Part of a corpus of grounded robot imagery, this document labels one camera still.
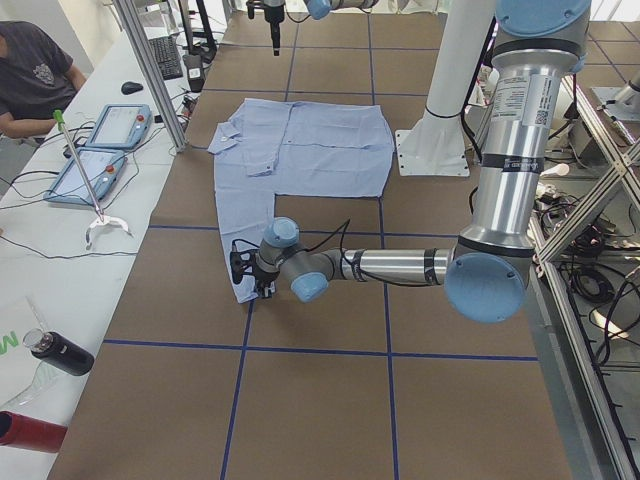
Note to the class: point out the black water bottle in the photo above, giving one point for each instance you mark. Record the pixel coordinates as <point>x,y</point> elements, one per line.
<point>58,351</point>

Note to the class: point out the reacher grabber stick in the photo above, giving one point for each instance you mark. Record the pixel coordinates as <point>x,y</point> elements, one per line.
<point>102,219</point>

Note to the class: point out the upper teach pendant tablet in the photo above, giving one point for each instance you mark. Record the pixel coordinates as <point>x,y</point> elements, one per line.
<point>120,127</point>

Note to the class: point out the red bottle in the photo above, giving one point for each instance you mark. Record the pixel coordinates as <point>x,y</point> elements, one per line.
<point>23,432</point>

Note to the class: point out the black computer mouse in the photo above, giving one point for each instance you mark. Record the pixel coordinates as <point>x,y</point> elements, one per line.
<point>129,87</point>

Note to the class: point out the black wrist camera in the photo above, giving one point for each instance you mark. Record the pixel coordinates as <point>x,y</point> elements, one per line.
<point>241,261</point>

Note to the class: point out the light blue striped shirt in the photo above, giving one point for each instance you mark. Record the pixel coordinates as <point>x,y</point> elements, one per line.
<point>270,148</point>

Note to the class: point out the grey aluminium frame post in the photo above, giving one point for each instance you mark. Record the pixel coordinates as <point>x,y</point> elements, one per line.
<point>128,15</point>

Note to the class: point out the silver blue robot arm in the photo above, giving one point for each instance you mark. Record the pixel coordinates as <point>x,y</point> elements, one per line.
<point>318,9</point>
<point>485,274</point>

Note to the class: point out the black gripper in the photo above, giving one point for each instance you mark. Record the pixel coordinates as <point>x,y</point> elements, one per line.
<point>262,276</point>
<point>275,26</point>

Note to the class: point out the person in dark shirt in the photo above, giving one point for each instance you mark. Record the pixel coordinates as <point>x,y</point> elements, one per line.
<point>37,78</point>

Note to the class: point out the black keyboard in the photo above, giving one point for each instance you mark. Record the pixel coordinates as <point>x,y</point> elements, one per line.
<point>166,55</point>

